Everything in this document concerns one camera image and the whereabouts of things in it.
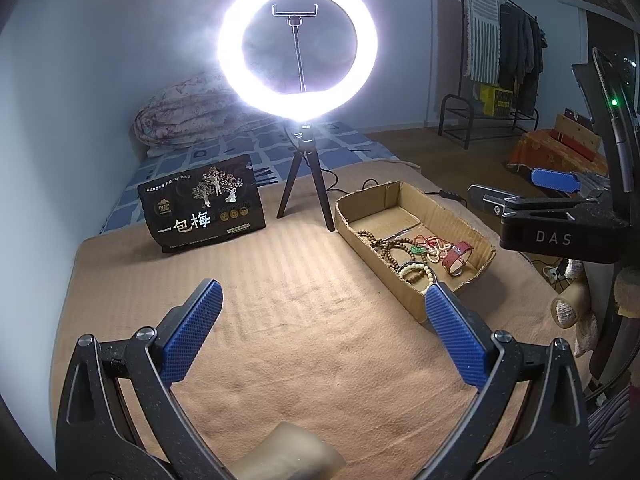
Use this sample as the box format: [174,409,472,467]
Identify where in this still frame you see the green jade pendant red cord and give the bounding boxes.
[399,233,454,264]

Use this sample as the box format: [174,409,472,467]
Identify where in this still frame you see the brown wooden bead mala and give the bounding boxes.
[356,231,423,273]

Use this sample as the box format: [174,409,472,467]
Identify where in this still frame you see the right hand white glove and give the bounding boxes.
[550,259,640,358]

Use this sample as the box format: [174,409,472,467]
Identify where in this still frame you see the left hand white glove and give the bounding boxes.
[227,422,346,480]

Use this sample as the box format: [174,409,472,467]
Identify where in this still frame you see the orange cloth covered box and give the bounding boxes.
[506,114,608,177]

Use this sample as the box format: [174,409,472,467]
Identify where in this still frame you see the white power strip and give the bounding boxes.
[541,266,564,283]

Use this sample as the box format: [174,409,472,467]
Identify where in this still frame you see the black shoe rack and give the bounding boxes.
[437,93,540,150]

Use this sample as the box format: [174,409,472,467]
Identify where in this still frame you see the cardboard box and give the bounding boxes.
[334,181,496,323]

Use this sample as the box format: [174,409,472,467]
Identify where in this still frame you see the yellow box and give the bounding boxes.
[480,84,513,118]

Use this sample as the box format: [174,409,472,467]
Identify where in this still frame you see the tan blanket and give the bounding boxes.
[49,159,582,480]

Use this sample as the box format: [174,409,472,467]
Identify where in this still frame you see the black snack bag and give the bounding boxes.
[138,155,266,254]

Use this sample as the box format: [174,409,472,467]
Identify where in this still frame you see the window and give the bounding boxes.
[581,6,640,91]

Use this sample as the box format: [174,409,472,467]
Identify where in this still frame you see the black clothes rack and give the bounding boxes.
[461,0,548,122]

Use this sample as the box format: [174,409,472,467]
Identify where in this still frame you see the hanging dark clothes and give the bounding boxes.
[498,2,548,114]

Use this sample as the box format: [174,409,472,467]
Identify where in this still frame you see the black tripod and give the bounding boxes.
[275,119,336,232]

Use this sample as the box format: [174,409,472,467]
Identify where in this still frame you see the blue patterned bedsheet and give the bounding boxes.
[98,119,402,236]

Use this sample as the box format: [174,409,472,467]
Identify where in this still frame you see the rolled floral quilt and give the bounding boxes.
[134,70,270,148]

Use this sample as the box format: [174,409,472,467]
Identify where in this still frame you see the black power cable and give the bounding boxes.
[319,167,469,206]

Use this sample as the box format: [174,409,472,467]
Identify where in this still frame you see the ring light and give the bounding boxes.
[214,0,380,122]

